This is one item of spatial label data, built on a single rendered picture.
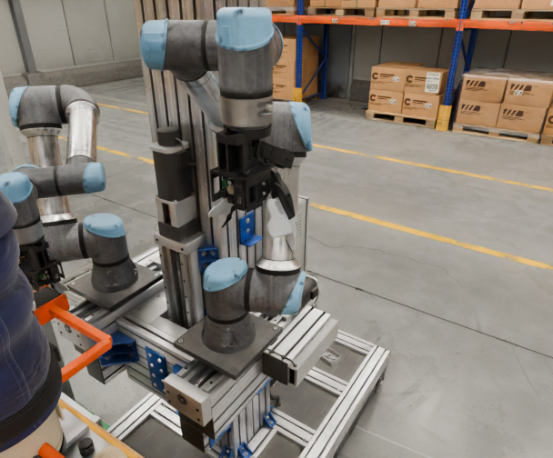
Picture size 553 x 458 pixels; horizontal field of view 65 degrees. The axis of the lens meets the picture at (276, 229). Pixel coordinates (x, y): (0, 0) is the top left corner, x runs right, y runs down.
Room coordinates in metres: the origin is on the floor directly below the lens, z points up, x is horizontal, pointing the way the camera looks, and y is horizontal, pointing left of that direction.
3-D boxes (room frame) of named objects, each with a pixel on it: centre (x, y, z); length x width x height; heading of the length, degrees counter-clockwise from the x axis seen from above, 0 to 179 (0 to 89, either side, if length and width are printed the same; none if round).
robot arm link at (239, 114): (0.64, 0.04, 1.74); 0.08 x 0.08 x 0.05
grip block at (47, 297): (0.91, 0.60, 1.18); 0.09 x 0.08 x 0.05; 147
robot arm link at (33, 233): (0.90, 0.58, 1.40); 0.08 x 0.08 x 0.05
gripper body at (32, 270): (0.89, 0.58, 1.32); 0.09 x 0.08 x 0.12; 58
